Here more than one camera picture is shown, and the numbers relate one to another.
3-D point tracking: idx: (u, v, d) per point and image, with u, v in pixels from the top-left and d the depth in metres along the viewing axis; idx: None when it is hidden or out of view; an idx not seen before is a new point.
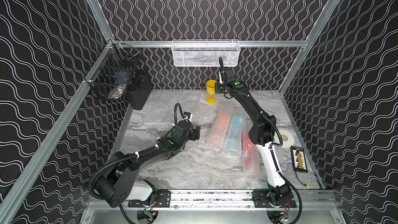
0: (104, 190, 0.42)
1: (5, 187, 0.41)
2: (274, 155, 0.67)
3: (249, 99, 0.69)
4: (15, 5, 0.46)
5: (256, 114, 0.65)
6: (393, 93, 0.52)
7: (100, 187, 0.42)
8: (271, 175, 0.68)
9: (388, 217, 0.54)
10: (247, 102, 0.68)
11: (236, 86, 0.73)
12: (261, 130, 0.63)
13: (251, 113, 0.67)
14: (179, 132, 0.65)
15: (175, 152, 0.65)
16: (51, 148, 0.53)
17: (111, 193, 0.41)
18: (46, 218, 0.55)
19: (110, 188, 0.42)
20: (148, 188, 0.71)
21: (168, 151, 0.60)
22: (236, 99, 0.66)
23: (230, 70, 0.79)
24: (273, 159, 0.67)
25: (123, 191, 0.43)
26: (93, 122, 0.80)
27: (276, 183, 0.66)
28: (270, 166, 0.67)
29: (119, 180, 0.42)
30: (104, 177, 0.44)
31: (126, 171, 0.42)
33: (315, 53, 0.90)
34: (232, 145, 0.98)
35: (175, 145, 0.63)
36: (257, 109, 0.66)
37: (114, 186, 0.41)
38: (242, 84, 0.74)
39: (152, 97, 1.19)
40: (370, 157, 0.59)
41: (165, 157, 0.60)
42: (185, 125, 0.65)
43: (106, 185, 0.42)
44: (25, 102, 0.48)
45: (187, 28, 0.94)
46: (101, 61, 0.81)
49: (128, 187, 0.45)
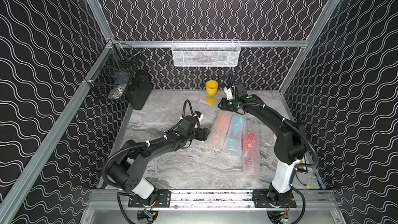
0: (117, 176, 0.44)
1: (5, 187, 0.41)
2: (294, 173, 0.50)
3: (267, 109, 0.60)
4: (15, 5, 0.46)
5: (278, 123, 0.54)
6: (393, 92, 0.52)
7: (114, 174, 0.44)
8: (281, 185, 0.63)
9: (388, 218, 0.53)
10: (264, 112, 0.59)
11: (247, 100, 0.67)
12: (290, 139, 0.51)
13: (271, 123, 0.57)
14: (186, 125, 0.68)
15: (181, 144, 0.67)
16: (51, 148, 0.53)
17: (124, 178, 0.43)
18: (46, 218, 0.55)
19: (123, 174, 0.44)
20: (149, 186, 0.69)
21: (175, 142, 0.62)
22: (253, 114, 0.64)
23: (240, 84, 0.73)
24: (290, 176, 0.60)
25: (134, 177, 0.45)
26: (93, 122, 0.80)
27: (282, 191, 0.63)
28: (284, 180, 0.61)
29: (132, 166, 0.44)
30: (117, 163, 0.46)
31: (139, 158, 0.44)
33: (315, 53, 0.90)
34: (232, 145, 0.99)
35: (182, 137, 0.65)
36: (278, 118, 0.55)
37: (127, 172, 0.43)
38: (255, 97, 0.67)
39: (152, 97, 1.19)
40: (370, 157, 0.59)
41: (172, 148, 0.62)
42: (192, 119, 0.69)
43: (119, 171, 0.44)
44: (25, 102, 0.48)
45: (187, 28, 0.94)
46: (101, 61, 0.81)
49: (139, 173, 0.47)
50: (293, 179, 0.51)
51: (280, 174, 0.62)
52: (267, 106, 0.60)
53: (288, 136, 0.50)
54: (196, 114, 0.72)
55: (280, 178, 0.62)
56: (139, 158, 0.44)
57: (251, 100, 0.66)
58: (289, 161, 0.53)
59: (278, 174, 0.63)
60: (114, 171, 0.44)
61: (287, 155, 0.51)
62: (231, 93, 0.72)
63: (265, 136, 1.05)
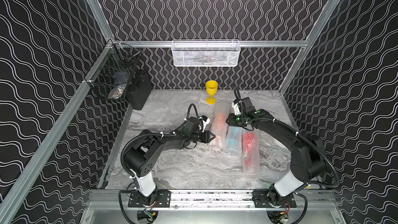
0: (133, 160, 0.47)
1: (5, 187, 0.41)
2: (302, 185, 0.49)
3: (278, 123, 0.57)
4: (15, 4, 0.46)
5: (292, 137, 0.50)
6: (393, 92, 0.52)
7: (129, 159, 0.47)
8: (284, 191, 0.62)
9: (388, 217, 0.54)
10: (275, 127, 0.56)
11: (256, 115, 0.64)
12: (307, 155, 0.46)
13: (285, 138, 0.53)
14: (189, 126, 0.73)
15: (186, 144, 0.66)
16: (51, 148, 0.53)
17: (140, 164, 0.46)
18: (46, 218, 0.55)
19: (139, 160, 0.47)
20: (151, 185, 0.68)
21: (182, 140, 0.67)
22: (263, 128, 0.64)
23: (247, 100, 0.71)
24: (298, 187, 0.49)
25: (150, 164, 0.49)
26: (93, 122, 0.80)
27: (284, 194, 0.63)
28: (290, 188, 0.59)
29: (148, 151, 0.48)
30: (133, 149, 0.49)
31: (156, 144, 0.49)
33: (315, 53, 0.90)
34: (232, 145, 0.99)
35: (186, 137, 0.70)
36: (291, 132, 0.52)
37: (144, 157, 0.48)
38: (263, 112, 0.65)
39: (152, 97, 1.19)
40: (370, 157, 0.59)
41: (178, 146, 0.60)
42: (195, 120, 0.74)
43: (136, 156, 0.47)
44: (25, 101, 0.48)
45: (187, 28, 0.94)
46: (101, 61, 0.81)
49: (154, 160, 0.51)
50: (299, 188, 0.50)
51: (287, 184, 0.59)
52: (276, 119, 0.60)
53: (305, 150, 0.46)
54: (202, 118, 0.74)
55: (287, 185, 0.60)
56: (156, 144, 0.49)
57: (259, 115, 0.63)
58: (308, 180, 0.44)
59: (284, 182, 0.60)
60: (130, 157, 0.48)
61: (307, 173, 0.46)
62: (239, 107, 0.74)
63: (265, 136, 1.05)
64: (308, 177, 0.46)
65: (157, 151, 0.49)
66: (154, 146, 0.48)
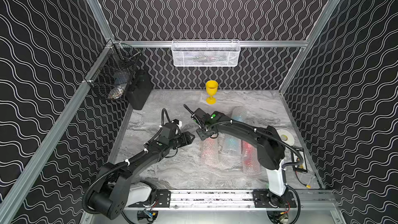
0: (100, 204, 0.40)
1: (5, 187, 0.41)
2: (283, 173, 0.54)
3: (234, 122, 0.60)
4: (15, 5, 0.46)
5: (252, 134, 0.53)
6: (393, 93, 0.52)
7: (94, 202, 0.41)
8: (278, 188, 0.63)
9: (388, 217, 0.54)
10: (235, 127, 0.58)
11: (213, 120, 0.64)
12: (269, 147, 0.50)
13: (247, 136, 0.55)
14: (166, 132, 0.67)
15: (166, 153, 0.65)
16: (51, 148, 0.53)
17: (109, 203, 0.40)
18: (46, 218, 0.55)
19: (106, 200, 0.41)
20: (146, 188, 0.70)
21: (158, 153, 0.61)
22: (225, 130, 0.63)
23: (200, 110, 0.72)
24: (283, 177, 0.60)
25: (119, 200, 0.42)
26: (93, 122, 0.80)
27: (282, 192, 0.63)
28: (278, 183, 0.60)
29: (114, 191, 0.41)
30: (96, 192, 0.42)
31: (121, 180, 0.41)
33: (315, 53, 0.90)
34: (232, 145, 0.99)
35: (165, 145, 0.64)
36: (250, 128, 0.55)
37: (110, 198, 0.40)
38: (218, 115, 0.65)
39: (152, 97, 1.19)
40: (370, 157, 0.59)
41: (156, 159, 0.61)
42: (172, 125, 0.68)
43: (101, 199, 0.41)
44: (25, 101, 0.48)
45: (187, 28, 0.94)
46: (101, 61, 0.81)
49: (125, 196, 0.44)
50: (285, 179, 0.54)
51: (274, 180, 0.61)
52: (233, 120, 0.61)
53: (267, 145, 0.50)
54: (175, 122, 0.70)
55: (274, 181, 0.61)
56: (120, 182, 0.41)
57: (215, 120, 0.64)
58: (275, 166, 0.51)
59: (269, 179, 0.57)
60: (95, 198, 0.41)
61: (273, 162, 0.51)
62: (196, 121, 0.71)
63: None
64: (274, 163, 0.51)
65: (124, 186, 0.42)
66: (119, 184, 0.41)
